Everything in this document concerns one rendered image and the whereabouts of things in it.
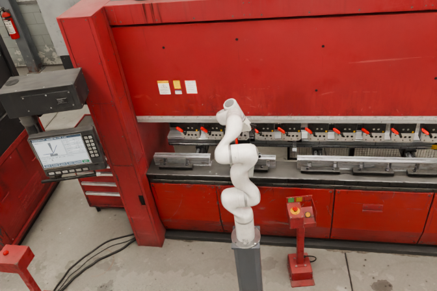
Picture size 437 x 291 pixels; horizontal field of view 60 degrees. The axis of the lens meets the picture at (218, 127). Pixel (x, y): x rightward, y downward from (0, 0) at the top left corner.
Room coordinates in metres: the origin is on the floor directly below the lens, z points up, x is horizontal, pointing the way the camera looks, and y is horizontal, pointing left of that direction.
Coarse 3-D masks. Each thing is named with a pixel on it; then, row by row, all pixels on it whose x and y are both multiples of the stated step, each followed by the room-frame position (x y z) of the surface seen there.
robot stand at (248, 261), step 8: (232, 248) 1.54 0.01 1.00; (240, 248) 1.53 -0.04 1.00; (256, 248) 1.51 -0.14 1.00; (240, 256) 1.54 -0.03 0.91; (248, 256) 1.53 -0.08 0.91; (256, 256) 1.53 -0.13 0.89; (240, 264) 1.54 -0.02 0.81; (248, 264) 1.53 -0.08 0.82; (256, 264) 1.53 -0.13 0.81; (240, 272) 1.54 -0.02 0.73; (248, 272) 1.53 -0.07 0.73; (256, 272) 1.52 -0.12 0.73; (240, 280) 1.55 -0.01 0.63; (248, 280) 1.53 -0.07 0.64; (256, 280) 1.52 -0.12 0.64; (240, 288) 1.56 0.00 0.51; (248, 288) 1.53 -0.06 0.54; (256, 288) 1.52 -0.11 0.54
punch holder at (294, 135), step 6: (282, 126) 2.34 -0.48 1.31; (288, 126) 2.33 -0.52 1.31; (294, 126) 2.32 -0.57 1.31; (300, 126) 2.31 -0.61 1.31; (288, 132) 2.33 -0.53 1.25; (294, 132) 2.32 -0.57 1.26; (300, 132) 2.31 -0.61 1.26; (282, 138) 2.33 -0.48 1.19; (288, 138) 2.32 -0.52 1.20; (294, 138) 2.31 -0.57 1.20; (300, 138) 2.30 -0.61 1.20
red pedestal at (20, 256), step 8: (8, 248) 1.95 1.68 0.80; (16, 248) 1.94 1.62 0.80; (24, 248) 1.93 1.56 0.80; (0, 256) 1.89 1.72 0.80; (8, 256) 1.88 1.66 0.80; (16, 256) 1.87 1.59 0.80; (24, 256) 1.88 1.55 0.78; (32, 256) 1.93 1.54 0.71; (0, 264) 1.83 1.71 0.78; (8, 264) 1.81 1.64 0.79; (16, 264) 1.80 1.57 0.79; (24, 264) 1.84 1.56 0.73; (8, 272) 1.82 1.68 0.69; (16, 272) 1.81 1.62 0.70; (24, 272) 1.88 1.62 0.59; (24, 280) 1.87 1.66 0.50; (32, 280) 1.90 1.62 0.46; (32, 288) 1.87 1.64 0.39
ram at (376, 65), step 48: (144, 48) 2.57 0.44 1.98; (192, 48) 2.48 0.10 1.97; (240, 48) 2.40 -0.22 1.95; (288, 48) 2.33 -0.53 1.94; (336, 48) 2.26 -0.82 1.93; (384, 48) 2.19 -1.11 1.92; (432, 48) 2.12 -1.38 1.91; (144, 96) 2.59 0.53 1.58; (192, 96) 2.50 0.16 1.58; (240, 96) 2.41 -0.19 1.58; (288, 96) 2.33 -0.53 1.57; (336, 96) 2.25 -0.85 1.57; (384, 96) 2.17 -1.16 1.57; (432, 96) 2.10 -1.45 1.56
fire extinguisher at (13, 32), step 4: (0, 8) 6.84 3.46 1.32; (4, 8) 6.90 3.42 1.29; (0, 12) 6.89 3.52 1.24; (4, 12) 6.87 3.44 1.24; (8, 12) 6.97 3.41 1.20; (4, 16) 6.83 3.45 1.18; (8, 16) 6.85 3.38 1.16; (4, 20) 6.83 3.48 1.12; (8, 20) 6.83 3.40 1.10; (12, 20) 6.90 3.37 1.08; (8, 24) 6.82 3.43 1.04; (12, 24) 6.86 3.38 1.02; (8, 28) 6.82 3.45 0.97; (12, 28) 6.84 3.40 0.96; (16, 28) 6.96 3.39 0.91; (8, 32) 6.85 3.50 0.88; (12, 32) 6.82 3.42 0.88; (16, 32) 6.86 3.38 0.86; (12, 36) 6.82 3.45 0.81; (16, 36) 6.84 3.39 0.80
